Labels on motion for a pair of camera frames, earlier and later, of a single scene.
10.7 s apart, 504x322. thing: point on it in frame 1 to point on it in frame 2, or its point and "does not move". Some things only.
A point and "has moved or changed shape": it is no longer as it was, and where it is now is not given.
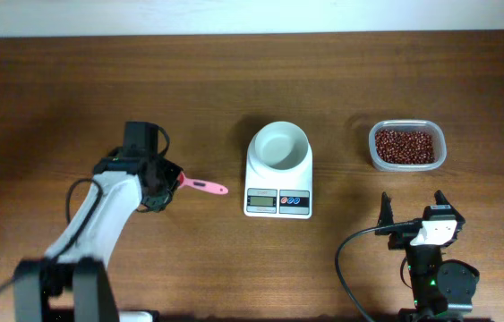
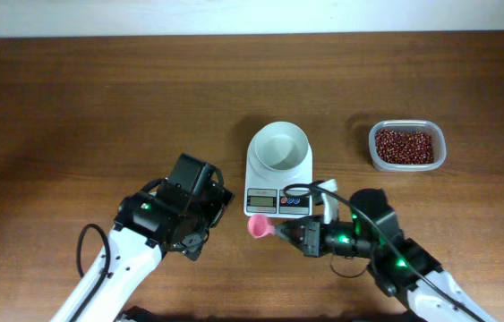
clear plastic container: x=406 y=145 does not move
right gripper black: x=400 y=240 to x=298 y=241
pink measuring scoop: x=201 y=185 has moved or changed shape
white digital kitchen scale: x=278 y=193 does not move
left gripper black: x=158 y=202 to x=192 y=244
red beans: x=405 y=147 does not move
